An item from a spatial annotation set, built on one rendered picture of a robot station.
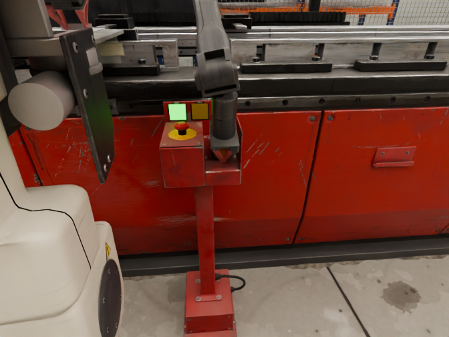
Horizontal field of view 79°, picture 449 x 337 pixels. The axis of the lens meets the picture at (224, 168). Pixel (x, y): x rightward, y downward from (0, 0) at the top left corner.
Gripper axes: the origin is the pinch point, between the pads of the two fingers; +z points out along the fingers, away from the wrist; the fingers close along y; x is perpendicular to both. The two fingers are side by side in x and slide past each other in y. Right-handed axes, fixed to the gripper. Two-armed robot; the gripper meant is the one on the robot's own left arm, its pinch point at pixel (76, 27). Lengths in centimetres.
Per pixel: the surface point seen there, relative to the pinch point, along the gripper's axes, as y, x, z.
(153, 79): -19.5, 8.8, 11.1
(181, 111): -27.9, 21.3, 11.8
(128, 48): -11.1, -4.3, 9.7
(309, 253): -82, 44, 86
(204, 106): -34.5, 20.6, 10.7
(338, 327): -83, 75, 75
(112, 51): -6.1, -3.8, 10.2
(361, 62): -87, 1, 12
